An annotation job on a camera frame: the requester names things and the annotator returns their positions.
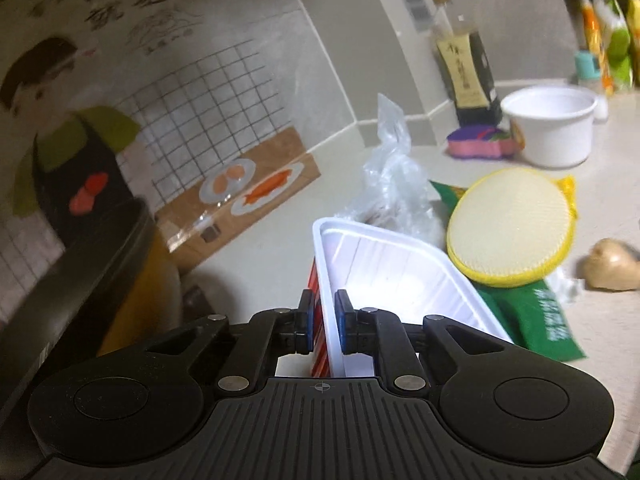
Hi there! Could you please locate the black wok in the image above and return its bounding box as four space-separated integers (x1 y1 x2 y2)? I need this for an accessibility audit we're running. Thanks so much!
0 199 183 411

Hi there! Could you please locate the green snack packet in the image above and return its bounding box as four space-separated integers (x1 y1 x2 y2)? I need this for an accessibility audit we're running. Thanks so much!
429 180 590 363

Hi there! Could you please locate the orange seasoning packet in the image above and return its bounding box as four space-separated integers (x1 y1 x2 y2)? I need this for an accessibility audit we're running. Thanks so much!
580 0 616 96

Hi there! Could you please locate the clear plastic bag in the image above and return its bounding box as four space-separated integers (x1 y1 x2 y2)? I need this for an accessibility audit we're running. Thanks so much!
345 92 448 251

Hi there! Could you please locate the ginger root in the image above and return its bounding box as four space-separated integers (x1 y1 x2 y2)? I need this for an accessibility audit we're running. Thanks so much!
582 238 640 292

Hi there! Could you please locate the teal capped salt shaker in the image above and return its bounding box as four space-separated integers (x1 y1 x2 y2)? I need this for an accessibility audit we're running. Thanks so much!
574 50 610 121

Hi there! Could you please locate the green seasoning packet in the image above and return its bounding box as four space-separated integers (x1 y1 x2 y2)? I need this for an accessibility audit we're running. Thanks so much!
605 0 635 93

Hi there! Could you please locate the soy sauce bottle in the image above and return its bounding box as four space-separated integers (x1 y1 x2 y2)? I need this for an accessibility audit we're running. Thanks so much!
430 0 503 128

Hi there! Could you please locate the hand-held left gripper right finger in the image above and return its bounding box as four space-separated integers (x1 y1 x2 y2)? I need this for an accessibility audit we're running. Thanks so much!
334 289 506 396

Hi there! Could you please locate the white plastic bowl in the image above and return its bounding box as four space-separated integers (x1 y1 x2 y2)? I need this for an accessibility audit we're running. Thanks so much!
500 86 599 169

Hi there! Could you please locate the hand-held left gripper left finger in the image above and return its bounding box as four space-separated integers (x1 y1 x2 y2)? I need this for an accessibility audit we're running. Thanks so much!
145 289 317 396

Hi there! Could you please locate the yellow mesh round scourer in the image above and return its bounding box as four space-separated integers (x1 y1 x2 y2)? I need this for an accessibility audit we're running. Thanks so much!
446 169 578 288

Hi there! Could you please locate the purple pink cartoon sponge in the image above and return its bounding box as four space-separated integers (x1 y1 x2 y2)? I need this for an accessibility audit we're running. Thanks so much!
446 127 521 161

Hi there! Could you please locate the white plastic tray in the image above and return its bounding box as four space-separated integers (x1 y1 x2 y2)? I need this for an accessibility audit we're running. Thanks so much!
306 217 516 380

